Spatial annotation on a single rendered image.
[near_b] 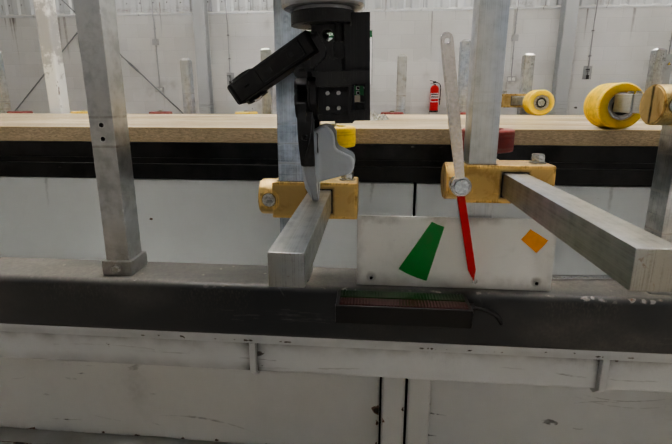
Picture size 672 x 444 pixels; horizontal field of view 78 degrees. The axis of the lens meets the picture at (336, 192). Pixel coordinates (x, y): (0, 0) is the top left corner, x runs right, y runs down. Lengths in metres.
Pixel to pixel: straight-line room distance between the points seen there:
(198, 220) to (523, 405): 0.78
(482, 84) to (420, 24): 7.26
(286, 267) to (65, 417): 1.02
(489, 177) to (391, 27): 7.25
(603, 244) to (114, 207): 0.59
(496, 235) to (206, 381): 0.74
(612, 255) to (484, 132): 0.27
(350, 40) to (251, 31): 7.58
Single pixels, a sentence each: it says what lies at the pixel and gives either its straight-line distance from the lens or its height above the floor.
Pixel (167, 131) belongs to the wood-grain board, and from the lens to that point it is 0.85.
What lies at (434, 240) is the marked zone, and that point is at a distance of 0.58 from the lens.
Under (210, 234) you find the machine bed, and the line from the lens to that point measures 0.86.
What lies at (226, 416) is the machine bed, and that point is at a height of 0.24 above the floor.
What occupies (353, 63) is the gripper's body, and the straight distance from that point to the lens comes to 0.47.
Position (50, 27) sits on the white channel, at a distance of 1.92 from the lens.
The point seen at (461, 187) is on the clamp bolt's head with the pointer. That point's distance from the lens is 0.54.
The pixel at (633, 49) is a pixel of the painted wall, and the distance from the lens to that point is 8.85.
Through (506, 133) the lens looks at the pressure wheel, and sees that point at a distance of 0.68.
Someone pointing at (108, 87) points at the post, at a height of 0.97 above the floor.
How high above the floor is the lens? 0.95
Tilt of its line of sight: 13 degrees down
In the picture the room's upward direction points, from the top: straight up
